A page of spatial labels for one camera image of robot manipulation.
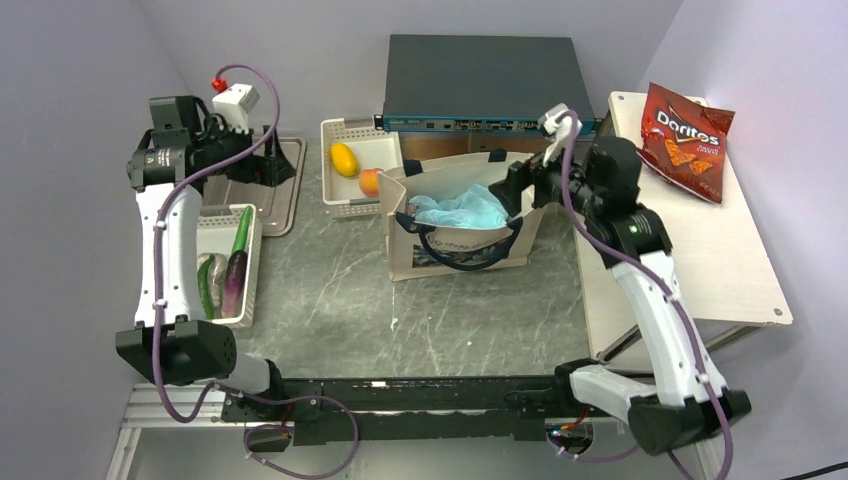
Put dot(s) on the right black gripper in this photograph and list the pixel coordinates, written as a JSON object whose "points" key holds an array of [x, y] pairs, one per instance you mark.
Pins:
{"points": [[509, 190]]}

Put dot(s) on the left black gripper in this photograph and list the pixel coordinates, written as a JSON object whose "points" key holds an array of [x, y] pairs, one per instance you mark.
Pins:
{"points": [[273, 169]]}

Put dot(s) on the light blue plastic grocery bag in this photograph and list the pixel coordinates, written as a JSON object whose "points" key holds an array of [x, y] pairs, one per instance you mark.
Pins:
{"points": [[475, 208]]}

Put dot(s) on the yellow lemon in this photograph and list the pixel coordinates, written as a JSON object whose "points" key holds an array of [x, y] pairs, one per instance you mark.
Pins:
{"points": [[344, 160]]}

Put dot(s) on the beige canvas tote bag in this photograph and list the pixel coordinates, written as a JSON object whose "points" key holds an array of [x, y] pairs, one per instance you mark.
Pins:
{"points": [[418, 250]]}

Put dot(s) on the orange peach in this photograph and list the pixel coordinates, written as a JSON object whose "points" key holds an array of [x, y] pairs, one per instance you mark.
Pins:
{"points": [[368, 182]]}

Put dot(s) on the dark green chili pepper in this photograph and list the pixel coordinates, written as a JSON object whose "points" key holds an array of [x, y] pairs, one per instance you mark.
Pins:
{"points": [[205, 261]]}

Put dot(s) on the purple eggplant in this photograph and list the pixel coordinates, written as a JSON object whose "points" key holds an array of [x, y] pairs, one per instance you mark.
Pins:
{"points": [[234, 284]]}

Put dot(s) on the red Doritos chip bag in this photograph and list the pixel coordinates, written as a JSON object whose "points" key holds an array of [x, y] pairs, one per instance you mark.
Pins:
{"points": [[685, 142]]}

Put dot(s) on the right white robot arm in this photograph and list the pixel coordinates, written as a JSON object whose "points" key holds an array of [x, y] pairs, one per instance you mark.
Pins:
{"points": [[689, 400]]}

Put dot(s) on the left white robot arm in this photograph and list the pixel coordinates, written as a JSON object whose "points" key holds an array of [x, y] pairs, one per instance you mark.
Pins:
{"points": [[174, 340]]}

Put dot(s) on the metal tray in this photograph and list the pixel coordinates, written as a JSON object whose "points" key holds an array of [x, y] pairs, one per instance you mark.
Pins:
{"points": [[275, 206]]}

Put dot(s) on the white perforated basket left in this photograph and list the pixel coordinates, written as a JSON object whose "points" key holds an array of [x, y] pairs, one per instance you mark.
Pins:
{"points": [[229, 246]]}

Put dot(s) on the white perforated basket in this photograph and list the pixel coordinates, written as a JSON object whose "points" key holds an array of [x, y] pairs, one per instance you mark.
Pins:
{"points": [[373, 146], [229, 246]]}

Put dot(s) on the white perforated basket rear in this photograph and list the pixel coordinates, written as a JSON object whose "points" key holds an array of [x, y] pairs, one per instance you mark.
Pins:
{"points": [[373, 146]]}

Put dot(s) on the wooden board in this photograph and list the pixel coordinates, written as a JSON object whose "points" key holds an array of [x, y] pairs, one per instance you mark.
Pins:
{"points": [[425, 146]]}

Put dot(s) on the white shelf table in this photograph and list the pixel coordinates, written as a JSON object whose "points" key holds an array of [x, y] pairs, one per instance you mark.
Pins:
{"points": [[728, 282]]}

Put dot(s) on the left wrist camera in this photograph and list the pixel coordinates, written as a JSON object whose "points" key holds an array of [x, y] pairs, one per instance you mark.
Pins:
{"points": [[234, 102]]}

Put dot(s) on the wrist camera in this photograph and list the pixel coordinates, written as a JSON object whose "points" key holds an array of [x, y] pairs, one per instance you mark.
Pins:
{"points": [[560, 126], [234, 102]]}

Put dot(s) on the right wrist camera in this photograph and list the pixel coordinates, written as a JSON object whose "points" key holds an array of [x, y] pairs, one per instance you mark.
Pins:
{"points": [[560, 126]]}

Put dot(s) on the network switch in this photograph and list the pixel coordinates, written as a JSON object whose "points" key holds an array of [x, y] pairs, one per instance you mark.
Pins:
{"points": [[487, 84]]}

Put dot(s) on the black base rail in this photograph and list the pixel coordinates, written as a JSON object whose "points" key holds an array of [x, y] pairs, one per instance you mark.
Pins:
{"points": [[522, 408]]}

